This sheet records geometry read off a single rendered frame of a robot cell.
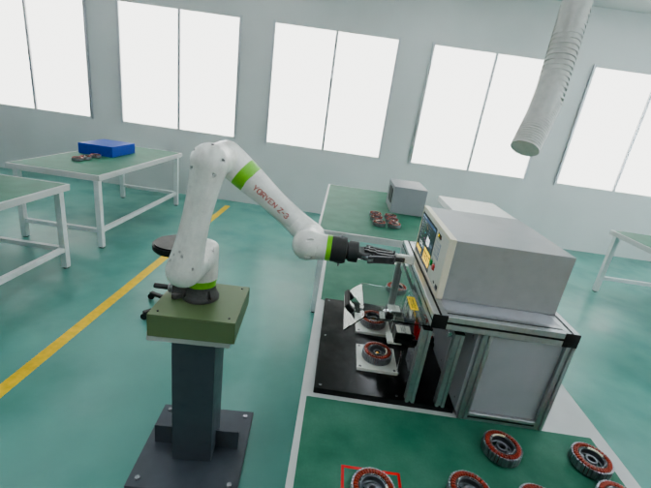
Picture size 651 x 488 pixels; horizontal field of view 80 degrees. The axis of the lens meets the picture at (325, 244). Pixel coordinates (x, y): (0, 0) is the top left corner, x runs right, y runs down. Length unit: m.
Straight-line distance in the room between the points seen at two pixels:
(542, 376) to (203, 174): 1.24
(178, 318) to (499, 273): 1.13
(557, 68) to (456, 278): 1.68
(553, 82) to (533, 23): 3.89
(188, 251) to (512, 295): 1.08
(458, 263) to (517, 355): 0.33
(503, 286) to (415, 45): 5.02
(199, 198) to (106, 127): 5.75
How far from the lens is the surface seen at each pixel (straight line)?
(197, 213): 1.35
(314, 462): 1.20
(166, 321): 1.58
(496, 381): 1.41
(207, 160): 1.29
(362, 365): 1.48
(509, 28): 6.41
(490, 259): 1.30
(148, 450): 2.23
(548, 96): 2.64
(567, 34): 2.77
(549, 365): 1.43
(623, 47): 7.03
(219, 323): 1.53
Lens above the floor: 1.66
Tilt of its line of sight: 20 degrees down
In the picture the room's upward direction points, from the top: 8 degrees clockwise
